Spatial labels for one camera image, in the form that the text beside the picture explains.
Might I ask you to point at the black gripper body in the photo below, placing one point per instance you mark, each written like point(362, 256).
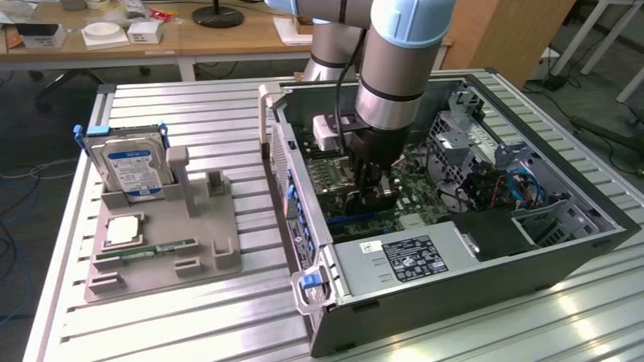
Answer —
point(380, 147)

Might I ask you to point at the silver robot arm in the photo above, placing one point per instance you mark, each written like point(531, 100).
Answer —
point(392, 75)

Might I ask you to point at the blue expansion slot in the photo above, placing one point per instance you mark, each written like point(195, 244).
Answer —
point(347, 219)

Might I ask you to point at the CPU socket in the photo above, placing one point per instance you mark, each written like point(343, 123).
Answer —
point(335, 173)

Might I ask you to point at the perforated metal disk bay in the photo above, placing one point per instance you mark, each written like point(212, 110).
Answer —
point(452, 151)

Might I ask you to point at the green motherboard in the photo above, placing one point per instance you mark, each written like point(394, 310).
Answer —
point(420, 200)

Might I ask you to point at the silver chipset heat sink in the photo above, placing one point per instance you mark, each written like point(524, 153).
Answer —
point(414, 221)

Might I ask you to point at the silver power supply unit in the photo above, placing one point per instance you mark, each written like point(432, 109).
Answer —
point(412, 256)

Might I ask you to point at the white paper stack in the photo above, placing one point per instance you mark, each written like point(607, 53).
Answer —
point(290, 32)

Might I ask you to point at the blue case latch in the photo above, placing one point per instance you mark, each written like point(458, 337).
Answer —
point(310, 282)

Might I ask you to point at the wooden cabinet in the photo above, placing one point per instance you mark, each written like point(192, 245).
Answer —
point(508, 37)

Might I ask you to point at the black power adapter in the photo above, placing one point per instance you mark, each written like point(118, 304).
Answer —
point(555, 83)

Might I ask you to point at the wooden desk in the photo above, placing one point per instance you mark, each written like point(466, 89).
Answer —
point(75, 53)
point(236, 41)

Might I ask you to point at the black open PC case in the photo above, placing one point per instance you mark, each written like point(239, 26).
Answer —
point(452, 301)

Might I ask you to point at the black stand base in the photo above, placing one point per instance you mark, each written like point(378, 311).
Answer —
point(608, 128)

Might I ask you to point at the black round lamp base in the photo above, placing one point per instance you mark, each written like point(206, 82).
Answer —
point(219, 17)

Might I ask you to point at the grey hard disk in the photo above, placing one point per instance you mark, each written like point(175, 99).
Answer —
point(134, 166)

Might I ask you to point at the red packet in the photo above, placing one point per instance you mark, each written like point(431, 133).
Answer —
point(163, 16)

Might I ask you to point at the white carton box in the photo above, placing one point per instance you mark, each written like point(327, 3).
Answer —
point(146, 34)

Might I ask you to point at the silver CPU chip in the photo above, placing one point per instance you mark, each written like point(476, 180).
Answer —
point(123, 230)

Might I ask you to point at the green RAM stick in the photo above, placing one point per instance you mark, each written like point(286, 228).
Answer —
point(136, 252)

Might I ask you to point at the blue disk carrier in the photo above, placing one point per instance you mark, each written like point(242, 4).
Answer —
point(98, 131)

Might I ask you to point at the grey parts rack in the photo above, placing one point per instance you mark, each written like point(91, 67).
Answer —
point(151, 271)

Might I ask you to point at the white round holder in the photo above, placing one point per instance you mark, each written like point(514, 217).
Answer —
point(103, 32)

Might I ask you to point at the white box with black lid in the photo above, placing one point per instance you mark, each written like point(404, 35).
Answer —
point(46, 39)

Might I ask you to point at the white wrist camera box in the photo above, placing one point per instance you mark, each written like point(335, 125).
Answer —
point(324, 132)

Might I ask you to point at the white table frame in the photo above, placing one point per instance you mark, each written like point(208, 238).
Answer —
point(579, 37)

